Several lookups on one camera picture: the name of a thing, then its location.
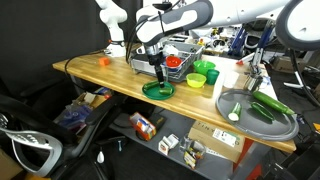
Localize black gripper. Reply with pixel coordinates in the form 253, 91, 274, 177
148, 54, 165, 88

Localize cut zucchini short piece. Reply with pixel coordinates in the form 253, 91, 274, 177
159, 87, 173, 95

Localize white robot arm on table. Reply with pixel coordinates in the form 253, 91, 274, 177
95, 0, 127, 57

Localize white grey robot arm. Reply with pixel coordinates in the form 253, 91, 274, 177
135, 0, 320, 83

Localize green plate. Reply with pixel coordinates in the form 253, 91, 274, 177
142, 82, 175, 100

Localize zucchini piece on plate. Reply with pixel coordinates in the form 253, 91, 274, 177
142, 81, 159, 90

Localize cut zucchini left piece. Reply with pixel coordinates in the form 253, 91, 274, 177
228, 102, 242, 121

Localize dark zucchini half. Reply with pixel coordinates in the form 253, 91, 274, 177
250, 102, 274, 121

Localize whole long zucchini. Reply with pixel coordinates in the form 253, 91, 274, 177
252, 91, 294, 115

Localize blue bowl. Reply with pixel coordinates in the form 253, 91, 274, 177
163, 58, 180, 72

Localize red bowl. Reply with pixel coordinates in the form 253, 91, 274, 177
166, 56, 182, 68

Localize yellow-green bowl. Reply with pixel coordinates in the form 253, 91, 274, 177
186, 73, 206, 88

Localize grey dish rack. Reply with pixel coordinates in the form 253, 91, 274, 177
130, 41, 204, 82

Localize bright green bowl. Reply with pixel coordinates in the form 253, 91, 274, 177
193, 60, 216, 76

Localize grey lower shelf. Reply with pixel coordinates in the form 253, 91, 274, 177
110, 110, 264, 180

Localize orange snack box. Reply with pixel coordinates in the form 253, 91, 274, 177
129, 112, 157, 141

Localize dark green cup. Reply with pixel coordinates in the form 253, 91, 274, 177
206, 69, 220, 85

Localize small white carton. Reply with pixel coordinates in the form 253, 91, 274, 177
158, 134, 179, 155

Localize orange cube block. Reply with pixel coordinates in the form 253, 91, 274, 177
99, 57, 110, 66

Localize white translucent cup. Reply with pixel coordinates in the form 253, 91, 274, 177
223, 71, 239, 88

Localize clear container with packets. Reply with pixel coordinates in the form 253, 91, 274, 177
179, 134, 206, 169

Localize cardboard box under table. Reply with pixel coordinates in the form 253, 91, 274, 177
188, 121, 245, 163

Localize cardboard box with clutter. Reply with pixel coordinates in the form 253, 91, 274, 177
54, 87, 113, 135

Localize grey oval tray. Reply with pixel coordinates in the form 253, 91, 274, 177
216, 89, 299, 141

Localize blue metal stand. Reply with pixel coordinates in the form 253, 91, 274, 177
250, 20, 275, 75

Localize brown box in background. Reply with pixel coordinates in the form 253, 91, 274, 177
272, 56, 306, 73

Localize black office chair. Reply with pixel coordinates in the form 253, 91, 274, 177
0, 95, 126, 180

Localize black power cable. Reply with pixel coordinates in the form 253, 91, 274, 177
63, 49, 109, 98

